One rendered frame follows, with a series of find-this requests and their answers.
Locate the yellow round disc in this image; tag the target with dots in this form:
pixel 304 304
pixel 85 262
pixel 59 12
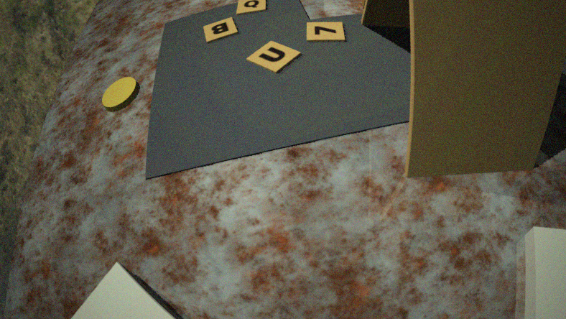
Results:
pixel 120 94

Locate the tan square tile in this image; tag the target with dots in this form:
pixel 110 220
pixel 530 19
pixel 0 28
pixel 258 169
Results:
pixel 273 56
pixel 219 30
pixel 250 6
pixel 325 31

